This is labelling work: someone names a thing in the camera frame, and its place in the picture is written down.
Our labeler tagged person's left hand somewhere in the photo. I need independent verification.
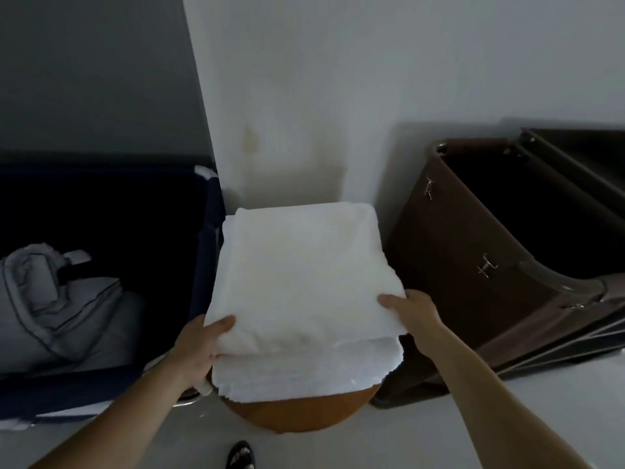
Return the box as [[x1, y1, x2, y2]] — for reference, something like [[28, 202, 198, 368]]
[[168, 315, 238, 391]]

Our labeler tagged person's right hand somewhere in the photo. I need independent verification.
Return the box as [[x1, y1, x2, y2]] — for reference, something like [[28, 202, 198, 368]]
[[377, 289, 449, 360]]

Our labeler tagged brown housekeeping cart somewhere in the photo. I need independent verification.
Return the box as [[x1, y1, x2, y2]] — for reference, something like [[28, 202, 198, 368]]
[[368, 124, 625, 411]]

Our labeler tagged white towel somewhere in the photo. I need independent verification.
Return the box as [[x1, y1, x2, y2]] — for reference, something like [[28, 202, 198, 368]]
[[211, 335, 405, 405], [204, 201, 409, 358]]

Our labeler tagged person's left forearm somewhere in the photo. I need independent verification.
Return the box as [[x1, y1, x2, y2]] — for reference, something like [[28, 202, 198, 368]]
[[29, 356, 201, 469]]

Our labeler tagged person's right forearm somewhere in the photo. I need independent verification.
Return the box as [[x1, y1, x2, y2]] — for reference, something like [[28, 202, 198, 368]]
[[424, 332, 599, 469]]

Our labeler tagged black sandal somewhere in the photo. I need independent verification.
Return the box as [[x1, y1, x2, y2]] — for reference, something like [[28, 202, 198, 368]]
[[226, 440, 256, 469]]

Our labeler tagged round wooden side table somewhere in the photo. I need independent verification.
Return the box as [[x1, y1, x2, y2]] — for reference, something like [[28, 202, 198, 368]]
[[222, 383, 380, 434]]

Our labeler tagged white pillowcase black piping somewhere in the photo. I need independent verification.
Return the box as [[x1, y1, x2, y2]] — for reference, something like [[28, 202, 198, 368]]
[[0, 242, 147, 382]]

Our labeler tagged grey door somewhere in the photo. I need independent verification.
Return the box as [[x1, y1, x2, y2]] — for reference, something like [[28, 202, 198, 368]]
[[0, 0, 215, 160]]

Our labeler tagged navy laundry hamper white frame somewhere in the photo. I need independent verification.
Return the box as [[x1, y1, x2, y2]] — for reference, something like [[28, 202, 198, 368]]
[[0, 150, 227, 431]]

